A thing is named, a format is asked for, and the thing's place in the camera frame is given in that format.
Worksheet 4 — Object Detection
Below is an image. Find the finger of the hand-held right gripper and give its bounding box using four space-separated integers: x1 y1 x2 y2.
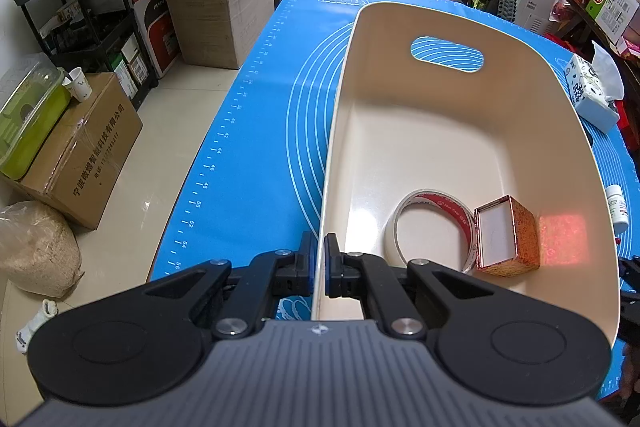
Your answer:
616 256 640 348

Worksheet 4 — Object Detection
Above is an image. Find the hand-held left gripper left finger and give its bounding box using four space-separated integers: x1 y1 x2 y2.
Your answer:
142 232 318 341

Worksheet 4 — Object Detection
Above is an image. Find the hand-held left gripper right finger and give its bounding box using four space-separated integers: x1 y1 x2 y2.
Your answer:
324 233 496 339

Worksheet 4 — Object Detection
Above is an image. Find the white medicine bottle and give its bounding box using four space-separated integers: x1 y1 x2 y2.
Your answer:
605 185 632 236

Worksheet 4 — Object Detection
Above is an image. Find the beige plastic bin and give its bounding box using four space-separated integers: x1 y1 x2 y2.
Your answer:
311 2 614 354

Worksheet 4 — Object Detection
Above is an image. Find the white tape roll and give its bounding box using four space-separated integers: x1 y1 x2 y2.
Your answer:
385 188 480 276

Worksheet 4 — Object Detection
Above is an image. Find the orange patterned box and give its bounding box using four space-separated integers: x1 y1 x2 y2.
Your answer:
473 195 542 277

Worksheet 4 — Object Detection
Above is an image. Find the blue silicone mat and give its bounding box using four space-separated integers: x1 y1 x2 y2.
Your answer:
147 0 640 408

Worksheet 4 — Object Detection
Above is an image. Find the printed tissue pack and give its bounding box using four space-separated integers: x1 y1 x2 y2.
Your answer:
564 42 626 135

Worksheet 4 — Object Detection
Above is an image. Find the black-printed cardboard box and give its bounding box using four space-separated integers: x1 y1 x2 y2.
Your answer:
15 72 144 231

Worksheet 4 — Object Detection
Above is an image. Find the tape-wrapped cardboard box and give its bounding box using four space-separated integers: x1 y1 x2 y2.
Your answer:
164 0 277 70

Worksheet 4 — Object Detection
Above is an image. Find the clear bag of grain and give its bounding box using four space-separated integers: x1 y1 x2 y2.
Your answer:
0 201 83 299

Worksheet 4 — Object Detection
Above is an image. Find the white sock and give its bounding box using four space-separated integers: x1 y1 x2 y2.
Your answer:
15 299 59 354

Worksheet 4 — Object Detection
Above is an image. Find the red and white appliance box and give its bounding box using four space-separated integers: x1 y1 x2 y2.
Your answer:
121 0 182 78

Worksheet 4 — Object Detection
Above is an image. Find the dark wooden sideboard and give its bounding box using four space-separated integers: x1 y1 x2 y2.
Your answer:
555 0 640 130

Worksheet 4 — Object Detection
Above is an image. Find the white paper cup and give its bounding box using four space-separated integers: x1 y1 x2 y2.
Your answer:
62 67 90 104

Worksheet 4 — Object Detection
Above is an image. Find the green and white box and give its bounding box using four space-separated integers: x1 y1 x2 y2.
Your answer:
586 0 640 40

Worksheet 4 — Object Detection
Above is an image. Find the green container with clear lid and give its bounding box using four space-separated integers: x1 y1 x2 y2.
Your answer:
0 54 74 182

